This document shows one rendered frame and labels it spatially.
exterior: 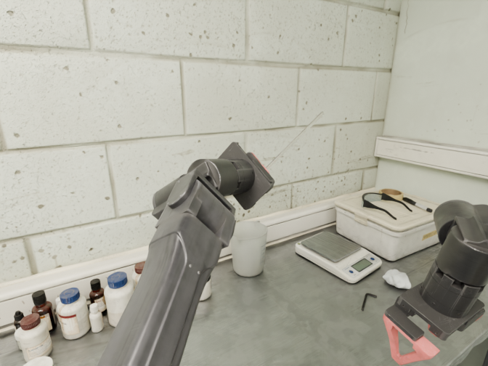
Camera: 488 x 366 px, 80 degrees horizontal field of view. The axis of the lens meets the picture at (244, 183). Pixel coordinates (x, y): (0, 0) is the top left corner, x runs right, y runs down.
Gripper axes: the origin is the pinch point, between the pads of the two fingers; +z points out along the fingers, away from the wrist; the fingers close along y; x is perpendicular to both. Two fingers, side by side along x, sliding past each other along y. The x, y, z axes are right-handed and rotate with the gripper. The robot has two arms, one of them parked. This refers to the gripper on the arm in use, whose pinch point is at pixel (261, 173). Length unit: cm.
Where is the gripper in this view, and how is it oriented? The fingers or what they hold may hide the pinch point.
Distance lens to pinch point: 56.7
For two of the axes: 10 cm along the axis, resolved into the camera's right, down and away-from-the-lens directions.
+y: 6.0, 7.5, -2.6
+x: 6.5, -6.5, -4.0
